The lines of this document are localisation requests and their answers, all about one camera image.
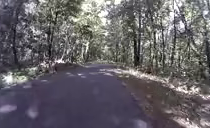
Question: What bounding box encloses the grey asphalt road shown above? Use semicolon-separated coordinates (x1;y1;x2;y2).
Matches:
0;63;154;128

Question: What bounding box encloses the wood of trees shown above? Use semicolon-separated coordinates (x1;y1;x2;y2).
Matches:
0;0;210;88

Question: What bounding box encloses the leaf-covered dirt verge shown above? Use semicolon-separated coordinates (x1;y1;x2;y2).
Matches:
113;66;210;128

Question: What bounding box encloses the grassy verge with undergrowth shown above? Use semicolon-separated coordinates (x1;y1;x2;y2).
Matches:
0;61;71;90

